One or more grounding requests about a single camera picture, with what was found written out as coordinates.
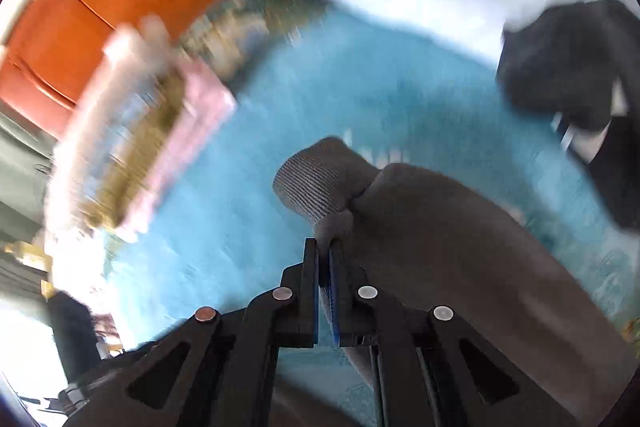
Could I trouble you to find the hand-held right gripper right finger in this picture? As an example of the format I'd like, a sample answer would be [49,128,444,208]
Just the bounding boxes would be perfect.
[327,241,597,427]

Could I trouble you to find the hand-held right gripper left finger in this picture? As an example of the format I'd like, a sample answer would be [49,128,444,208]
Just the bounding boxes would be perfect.
[65,238,321,427]

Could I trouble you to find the grey pants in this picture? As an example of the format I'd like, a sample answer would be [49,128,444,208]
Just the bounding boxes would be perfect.
[272,137,608,427]

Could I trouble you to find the blue floral blanket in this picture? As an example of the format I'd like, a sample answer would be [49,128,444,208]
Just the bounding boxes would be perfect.
[100,0,640,427]

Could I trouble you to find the pink striped cloth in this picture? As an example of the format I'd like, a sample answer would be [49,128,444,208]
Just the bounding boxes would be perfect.
[47,17,238,243]

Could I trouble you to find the black garment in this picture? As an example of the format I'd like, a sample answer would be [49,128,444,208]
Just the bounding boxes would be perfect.
[495,0,640,234]

